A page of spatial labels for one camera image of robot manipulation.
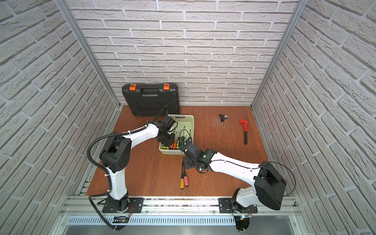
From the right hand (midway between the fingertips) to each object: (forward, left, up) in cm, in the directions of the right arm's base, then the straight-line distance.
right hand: (189, 161), depth 81 cm
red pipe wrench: (+29, -43, -7) cm, 53 cm away
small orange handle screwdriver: (+14, +9, -5) cm, 17 cm away
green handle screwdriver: (+15, +4, -6) cm, 16 cm away
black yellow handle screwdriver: (+16, +7, -5) cm, 19 cm away
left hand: (+17, +10, -4) cm, 20 cm away
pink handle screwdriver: (-9, +2, -7) cm, 11 cm away
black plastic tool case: (+39, +25, +13) cm, 48 cm away
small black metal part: (+36, -27, -7) cm, 46 cm away
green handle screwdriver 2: (+19, -1, -7) cm, 20 cm away
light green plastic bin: (+27, +3, -6) cm, 28 cm away
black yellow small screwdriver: (+12, +14, -4) cm, 19 cm away
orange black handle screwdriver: (+13, +10, -5) cm, 17 cm away
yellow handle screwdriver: (-10, +4, -6) cm, 13 cm away
